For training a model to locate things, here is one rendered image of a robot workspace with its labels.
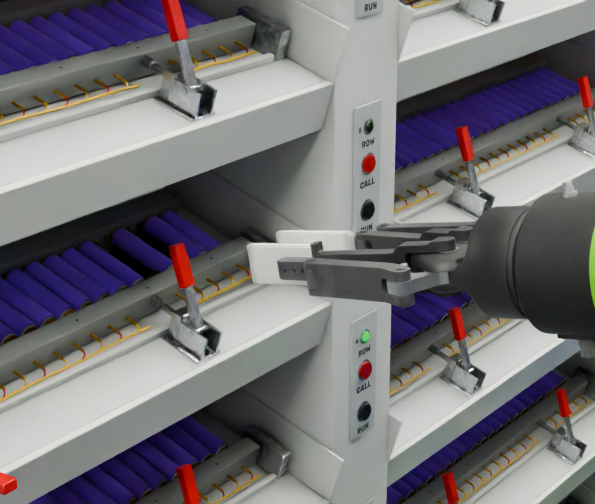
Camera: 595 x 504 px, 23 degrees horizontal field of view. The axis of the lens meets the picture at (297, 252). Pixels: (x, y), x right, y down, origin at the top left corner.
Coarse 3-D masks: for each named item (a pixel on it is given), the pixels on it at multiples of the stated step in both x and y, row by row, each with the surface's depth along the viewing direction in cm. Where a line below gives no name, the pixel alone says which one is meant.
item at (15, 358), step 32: (224, 256) 127; (128, 288) 119; (160, 288) 120; (224, 288) 125; (64, 320) 113; (96, 320) 114; (128, 320) 117; (0, 352) 108; (32, 352) 109; (64, 352) 113; (96, 352) 113; (0, 384) 106; (32, 384) 108
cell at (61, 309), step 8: (16, 272) 118; (8, 280) 117; (16, 280) 117; (24, 280) 117; (32, 280) 117; (24, 288) 117; (32, 288) 116; (40, 288) 117; (32, 296) 116; (40, 296) 116; (48, 296) 116; (56, 296) 116; (40, 304) 116; (48, 304) 115; (56, 304) 115; (64, 304) 115; (56, 312) 115; (64, 312) 115
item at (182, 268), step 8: (176, 248) 116; (184, 248) 116; (176, 256) 116; (184, 256) 116; (176, 264) 116; (184, 264) 116; (176, 272) 116; (184, 272) 116; (184, 280) 116; (192, 280) 117; (184, 288) 116; (192, 288) 117; (184, 296) 116; (192, 296) 117; (192, 304) 117; (192, 312) 117; (192, 320) 117; (200, 320) 117; (200, 328) 117
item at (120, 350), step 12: (252, 288) 127; (216, 300) 124; (228, 300) 124; (204, 312) 122; (168, 324) 119; (144, 336) 117; (156, 336) 118; (120, 348) 115; (132, 348) 116; (96, 360) 113; (108, 360) 114; (72, 372) 111; (84, 372) 112; (36, 384) 108; (48, 384) 109; (60, 384) 110; (12, 396) 107; (24, 396) 107; (0, 408) 105
